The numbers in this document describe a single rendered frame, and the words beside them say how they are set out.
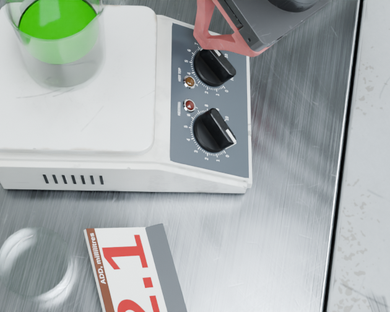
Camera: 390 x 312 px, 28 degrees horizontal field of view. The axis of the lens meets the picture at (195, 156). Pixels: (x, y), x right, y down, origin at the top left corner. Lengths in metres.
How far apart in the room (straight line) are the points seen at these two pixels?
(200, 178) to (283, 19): 0.14
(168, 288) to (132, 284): 0.03
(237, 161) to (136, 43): 0.12
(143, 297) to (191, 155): 0.11
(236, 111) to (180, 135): 0.06
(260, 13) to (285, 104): 0.18
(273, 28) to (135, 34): 0.13
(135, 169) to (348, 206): 0.18
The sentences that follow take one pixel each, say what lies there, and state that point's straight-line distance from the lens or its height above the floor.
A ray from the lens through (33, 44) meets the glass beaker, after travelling 0.51.
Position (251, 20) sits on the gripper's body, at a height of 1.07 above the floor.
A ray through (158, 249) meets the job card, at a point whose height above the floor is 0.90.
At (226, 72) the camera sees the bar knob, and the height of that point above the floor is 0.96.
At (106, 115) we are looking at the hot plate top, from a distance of 0.56.
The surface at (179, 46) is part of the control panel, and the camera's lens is 0.61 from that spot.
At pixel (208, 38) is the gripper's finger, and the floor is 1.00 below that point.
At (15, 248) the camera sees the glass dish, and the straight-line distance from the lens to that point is 0.63.
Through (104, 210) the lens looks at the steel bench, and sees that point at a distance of 0.63.
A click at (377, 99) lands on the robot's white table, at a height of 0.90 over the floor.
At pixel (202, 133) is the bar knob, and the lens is 0.59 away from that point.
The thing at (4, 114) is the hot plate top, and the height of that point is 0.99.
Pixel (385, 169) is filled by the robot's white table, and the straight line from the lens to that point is 0.67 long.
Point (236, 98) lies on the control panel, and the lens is 0.63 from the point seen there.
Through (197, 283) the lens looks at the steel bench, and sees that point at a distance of 0.61.
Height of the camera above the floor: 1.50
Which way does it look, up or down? 69 degrees down
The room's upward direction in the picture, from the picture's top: 7 degrees clockwise
